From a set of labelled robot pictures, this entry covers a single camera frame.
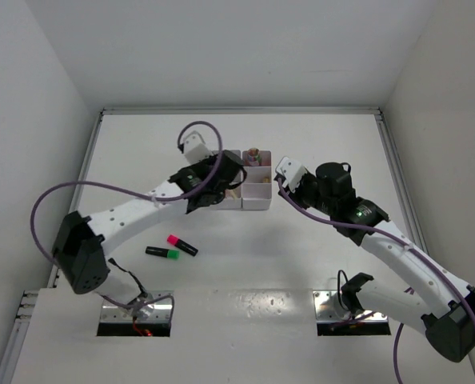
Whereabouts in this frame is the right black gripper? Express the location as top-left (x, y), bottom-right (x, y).
top-left (277, 171), bottom-right (335, 216)

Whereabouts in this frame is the colourful glue stick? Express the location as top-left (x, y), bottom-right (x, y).
top-left (246, 147), bottom-right (261, 166)

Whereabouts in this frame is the pink cap black highlighter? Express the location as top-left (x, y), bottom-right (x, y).
top-left (167, 234), bottom-right (198, 257)

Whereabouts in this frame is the green cap black highlighter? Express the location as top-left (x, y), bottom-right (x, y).
top-left (145, 246), bottom-right (180, 260)

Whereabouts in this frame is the yellow slim highlighter pen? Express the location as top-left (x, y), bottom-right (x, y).
top-left (226, 190), bottom-right (241, 200)

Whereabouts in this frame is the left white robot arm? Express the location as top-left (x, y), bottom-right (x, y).
top-left (53, 150), bottom-right (246, 308)

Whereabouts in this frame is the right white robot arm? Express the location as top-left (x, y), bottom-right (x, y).
top-left (275, 157), bottom-right (475, 362)

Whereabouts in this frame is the left white divided container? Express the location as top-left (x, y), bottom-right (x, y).
top-left (209, 150), bottom-right (243, 210)

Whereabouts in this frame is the white divided container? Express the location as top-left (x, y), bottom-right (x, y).
top-left (209, 150), bottom-right (243, 210)
top-left (241, 150), bottom-right (272, 211)

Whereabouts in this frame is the right white divided container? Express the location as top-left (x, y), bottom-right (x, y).
top-left (241, 150), bottom-right (272, 211)

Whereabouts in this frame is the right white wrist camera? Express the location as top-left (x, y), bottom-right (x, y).
top-left (274, 156), bottom-right (309, 192)

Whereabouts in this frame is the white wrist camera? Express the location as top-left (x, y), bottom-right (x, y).
top-left (180, 130), bottom-right (213, 165)
top-left (274, 156), bottom-right (309, 192)

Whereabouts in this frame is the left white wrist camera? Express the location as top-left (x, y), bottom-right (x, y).
top-left (180, 130), bottom-right (213, 165)

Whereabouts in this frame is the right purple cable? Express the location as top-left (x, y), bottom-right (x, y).
top-left (276, 179), bottom-right (475, 384)

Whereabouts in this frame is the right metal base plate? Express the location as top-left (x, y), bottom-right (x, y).
top-left (313, 290), bottom-right (389, 326)

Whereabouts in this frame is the metal base plate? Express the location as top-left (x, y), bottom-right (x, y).
top-left (313, 290), bottom-right (389, 326)
top-left (100, 290), bottom-right (174, 324)

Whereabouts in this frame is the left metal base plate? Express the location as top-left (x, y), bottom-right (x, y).
top-left (100, 290), bottom-right (174, 324)

